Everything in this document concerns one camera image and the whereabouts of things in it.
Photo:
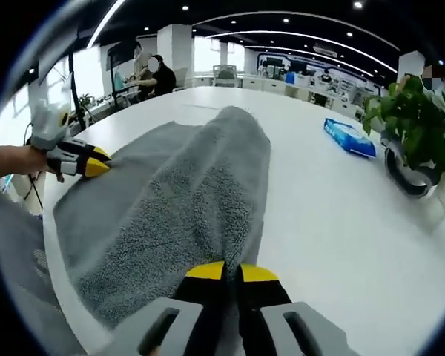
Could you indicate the grey towel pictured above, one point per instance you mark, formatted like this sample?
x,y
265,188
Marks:
x,y
178,193

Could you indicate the person's left hand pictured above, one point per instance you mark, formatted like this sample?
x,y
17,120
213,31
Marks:
x,y
41,163

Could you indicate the large black monitor on stand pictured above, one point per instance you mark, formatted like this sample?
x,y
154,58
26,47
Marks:
x,y
76,96

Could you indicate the small black monitor on stand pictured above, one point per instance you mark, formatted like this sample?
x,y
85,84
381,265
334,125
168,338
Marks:
x,y
119,55

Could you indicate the person's grey clothing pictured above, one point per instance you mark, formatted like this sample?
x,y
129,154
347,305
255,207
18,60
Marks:
x,y
18,259

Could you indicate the curved ceiling light strip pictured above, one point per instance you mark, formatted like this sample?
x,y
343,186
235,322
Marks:
x,y
104,22

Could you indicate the grey office chair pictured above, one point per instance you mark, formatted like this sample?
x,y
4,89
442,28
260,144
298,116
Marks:
x,y
226,76

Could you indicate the blue wipes packet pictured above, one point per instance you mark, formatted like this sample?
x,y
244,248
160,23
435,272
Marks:
x,y
350,139

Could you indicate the dark round plant pot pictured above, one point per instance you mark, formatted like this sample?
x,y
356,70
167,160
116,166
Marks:
x,y
408,174

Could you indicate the green leafy plant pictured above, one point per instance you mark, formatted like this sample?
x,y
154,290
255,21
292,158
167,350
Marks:
x,y
419,118

